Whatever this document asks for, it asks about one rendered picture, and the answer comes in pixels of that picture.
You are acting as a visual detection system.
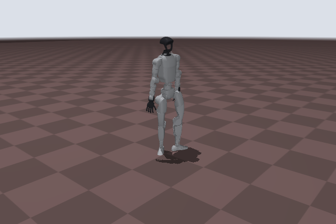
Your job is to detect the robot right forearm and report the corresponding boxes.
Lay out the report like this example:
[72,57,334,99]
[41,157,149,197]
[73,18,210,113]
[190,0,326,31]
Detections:
[149,77,156,100]

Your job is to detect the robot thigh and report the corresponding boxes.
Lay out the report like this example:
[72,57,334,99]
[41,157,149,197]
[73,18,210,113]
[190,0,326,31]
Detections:
[172,90,184,125]
[155,93,167,128]

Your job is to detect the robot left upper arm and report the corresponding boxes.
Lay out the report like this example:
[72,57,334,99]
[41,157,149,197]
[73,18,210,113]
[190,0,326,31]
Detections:
[175,54,182,77]

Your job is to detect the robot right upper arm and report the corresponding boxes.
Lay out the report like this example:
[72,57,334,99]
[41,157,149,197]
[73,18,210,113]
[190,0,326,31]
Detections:
[152,57,162,83]

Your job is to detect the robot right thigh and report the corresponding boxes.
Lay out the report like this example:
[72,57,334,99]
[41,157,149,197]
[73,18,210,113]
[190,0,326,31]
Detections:
[155,93,167,128]

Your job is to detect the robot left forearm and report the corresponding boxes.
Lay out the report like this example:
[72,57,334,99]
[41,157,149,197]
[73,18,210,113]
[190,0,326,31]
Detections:
[175,75,181,90]

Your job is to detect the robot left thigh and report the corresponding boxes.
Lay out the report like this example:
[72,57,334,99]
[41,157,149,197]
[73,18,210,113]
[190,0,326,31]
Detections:
[172,90,184,125]

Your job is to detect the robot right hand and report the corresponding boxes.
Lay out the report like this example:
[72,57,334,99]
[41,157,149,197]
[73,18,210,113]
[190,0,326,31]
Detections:
[146,97,156,113]

